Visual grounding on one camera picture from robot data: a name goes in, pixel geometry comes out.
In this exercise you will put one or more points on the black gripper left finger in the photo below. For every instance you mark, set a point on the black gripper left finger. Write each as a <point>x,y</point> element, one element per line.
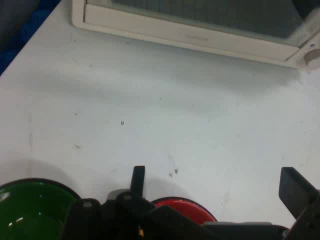
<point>117,215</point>

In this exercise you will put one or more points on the green bowl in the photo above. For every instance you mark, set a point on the green bowl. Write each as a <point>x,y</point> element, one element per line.
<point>30,212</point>

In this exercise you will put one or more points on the cream toaster oven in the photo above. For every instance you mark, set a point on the cream toaster oven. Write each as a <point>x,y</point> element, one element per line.
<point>78,15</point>

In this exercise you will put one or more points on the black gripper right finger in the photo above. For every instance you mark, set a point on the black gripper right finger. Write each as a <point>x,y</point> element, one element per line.
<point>297,192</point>

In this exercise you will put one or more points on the red bowl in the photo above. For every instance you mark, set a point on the red bowl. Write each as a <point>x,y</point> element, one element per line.
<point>185,208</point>

